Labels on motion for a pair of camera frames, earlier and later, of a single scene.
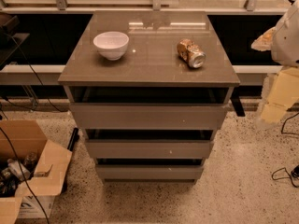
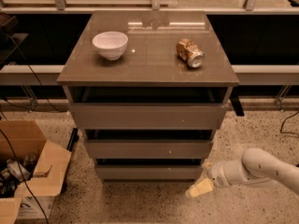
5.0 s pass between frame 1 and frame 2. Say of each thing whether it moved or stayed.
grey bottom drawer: stayed
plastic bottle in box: stayed
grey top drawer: stayed
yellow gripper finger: moved
